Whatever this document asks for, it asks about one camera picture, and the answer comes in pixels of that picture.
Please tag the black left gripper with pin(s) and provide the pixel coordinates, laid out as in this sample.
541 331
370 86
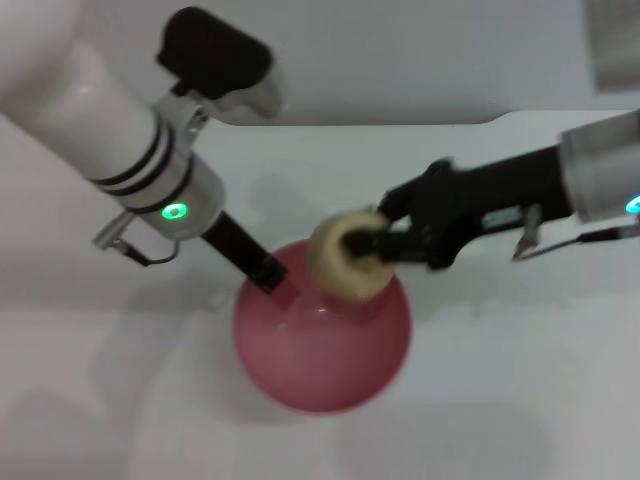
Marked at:
235 245

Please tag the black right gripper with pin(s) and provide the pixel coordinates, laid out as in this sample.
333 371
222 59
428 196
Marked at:
475 200

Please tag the beige egg yolk pastry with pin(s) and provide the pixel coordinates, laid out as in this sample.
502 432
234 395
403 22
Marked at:
330 260

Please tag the pink bowl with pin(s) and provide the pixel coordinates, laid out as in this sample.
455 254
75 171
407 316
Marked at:
320 360

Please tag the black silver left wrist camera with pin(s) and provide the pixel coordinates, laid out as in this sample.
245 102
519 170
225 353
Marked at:
215 55

